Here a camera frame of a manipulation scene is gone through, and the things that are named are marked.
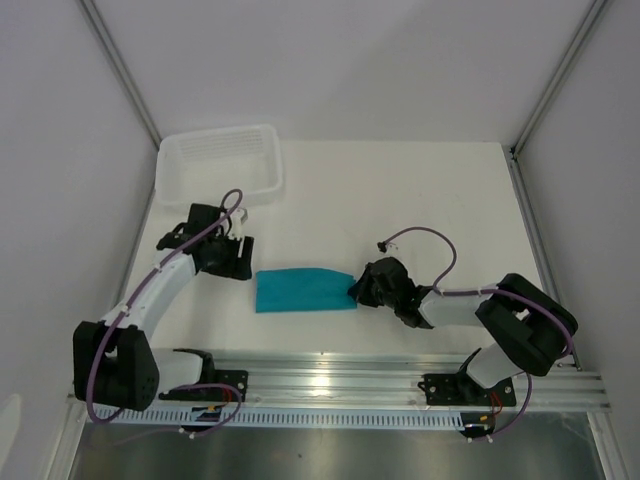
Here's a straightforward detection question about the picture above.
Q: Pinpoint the teal t-shirt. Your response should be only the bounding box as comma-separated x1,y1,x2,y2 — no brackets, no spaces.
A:
255,267,357,314

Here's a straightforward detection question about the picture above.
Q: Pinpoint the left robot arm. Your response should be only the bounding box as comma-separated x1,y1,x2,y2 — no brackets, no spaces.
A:
72,204,254,412

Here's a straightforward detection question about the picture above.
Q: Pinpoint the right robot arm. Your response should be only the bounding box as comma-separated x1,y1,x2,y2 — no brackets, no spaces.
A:
348,257,578,404

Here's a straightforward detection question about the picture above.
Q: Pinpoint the white plastic basket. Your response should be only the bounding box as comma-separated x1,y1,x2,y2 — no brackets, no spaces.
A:
154,124,285,211

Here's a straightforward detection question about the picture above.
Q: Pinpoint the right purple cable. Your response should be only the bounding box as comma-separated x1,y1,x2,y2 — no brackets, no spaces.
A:
377,227,576,444

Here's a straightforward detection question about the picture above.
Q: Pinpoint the purple cable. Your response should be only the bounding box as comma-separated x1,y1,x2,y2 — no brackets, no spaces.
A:
377,227,576,444
84,188,246,441

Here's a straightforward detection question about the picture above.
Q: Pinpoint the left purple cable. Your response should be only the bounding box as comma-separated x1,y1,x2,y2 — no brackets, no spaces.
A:
84,188,246,441

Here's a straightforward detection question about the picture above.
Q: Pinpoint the aluminium mounting rail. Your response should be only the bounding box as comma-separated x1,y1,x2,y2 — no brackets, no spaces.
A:
212,349,611,413

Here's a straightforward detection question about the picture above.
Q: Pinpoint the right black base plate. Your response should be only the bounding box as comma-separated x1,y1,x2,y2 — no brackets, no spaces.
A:
417,373,517,407

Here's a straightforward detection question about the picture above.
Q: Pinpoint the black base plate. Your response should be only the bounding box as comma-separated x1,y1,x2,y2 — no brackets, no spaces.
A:
159,369,249,403
417,373,517,407

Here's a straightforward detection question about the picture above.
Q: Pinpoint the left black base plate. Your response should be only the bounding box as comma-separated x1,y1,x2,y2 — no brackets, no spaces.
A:
159,369,249,403

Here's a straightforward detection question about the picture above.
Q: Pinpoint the white slotted cable duct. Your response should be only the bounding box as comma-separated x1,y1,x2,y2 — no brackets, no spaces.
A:
113,405,464,431

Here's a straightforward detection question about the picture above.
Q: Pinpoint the right aluminium frame post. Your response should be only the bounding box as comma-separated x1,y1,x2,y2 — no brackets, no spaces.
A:
509,0,612,154

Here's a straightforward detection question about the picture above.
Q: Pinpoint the aluminium frame post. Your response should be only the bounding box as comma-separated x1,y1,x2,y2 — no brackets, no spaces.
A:
76,0,162,150
509,0,612,154

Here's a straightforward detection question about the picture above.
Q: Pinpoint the left aluminium frame post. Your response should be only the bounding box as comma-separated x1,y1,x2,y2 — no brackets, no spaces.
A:
76,0,162,150

